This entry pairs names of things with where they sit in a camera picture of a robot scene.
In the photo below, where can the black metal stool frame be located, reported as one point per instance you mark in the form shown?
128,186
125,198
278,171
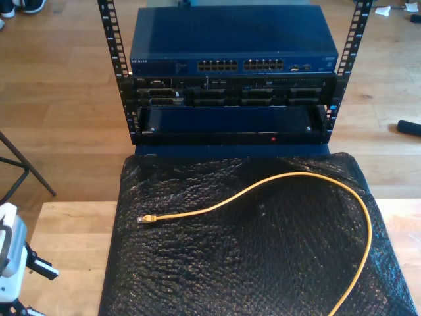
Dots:
28,164

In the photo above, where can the blue recessed rack panel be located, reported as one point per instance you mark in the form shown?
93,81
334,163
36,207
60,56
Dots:
230,118

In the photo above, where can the black rack bar red light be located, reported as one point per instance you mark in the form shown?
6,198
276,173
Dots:
213,138

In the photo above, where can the black cylinder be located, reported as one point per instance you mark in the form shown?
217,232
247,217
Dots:
409,128

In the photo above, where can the dark shoe white sole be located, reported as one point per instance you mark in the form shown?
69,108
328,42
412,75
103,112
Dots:
34,6
7,12

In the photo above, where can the black bubble mat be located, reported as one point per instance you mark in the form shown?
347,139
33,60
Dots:
230,256

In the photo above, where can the black perforated rack post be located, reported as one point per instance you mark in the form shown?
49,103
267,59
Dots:
333,121
129,112

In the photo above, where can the small black object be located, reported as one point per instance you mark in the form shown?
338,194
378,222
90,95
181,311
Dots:
416,18

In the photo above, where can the blue rack base plate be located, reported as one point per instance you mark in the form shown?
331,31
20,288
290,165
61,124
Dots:
197,150

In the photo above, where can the blue network switch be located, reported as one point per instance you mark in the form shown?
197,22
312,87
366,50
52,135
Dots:
230,33

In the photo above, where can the pale shoe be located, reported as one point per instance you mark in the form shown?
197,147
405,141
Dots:
2,24

